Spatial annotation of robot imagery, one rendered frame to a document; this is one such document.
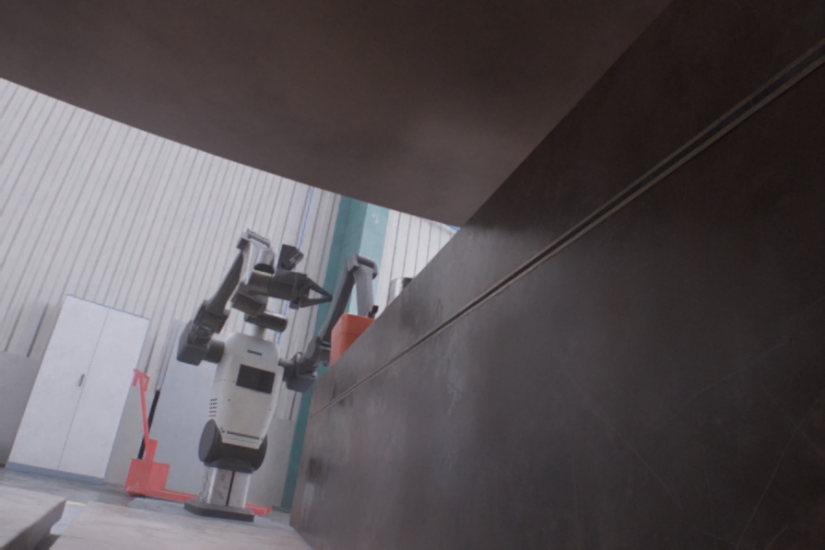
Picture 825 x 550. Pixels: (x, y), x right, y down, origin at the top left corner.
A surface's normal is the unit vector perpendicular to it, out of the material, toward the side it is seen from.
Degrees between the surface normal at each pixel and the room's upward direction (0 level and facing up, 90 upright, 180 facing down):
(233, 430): 90
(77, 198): 90
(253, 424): 90
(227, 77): 180
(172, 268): 90
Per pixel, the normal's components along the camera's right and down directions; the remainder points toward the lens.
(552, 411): -0.95, -0.23
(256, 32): -0.12, 0.90
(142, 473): 0.11, -0.40
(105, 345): 0.60, -0.26
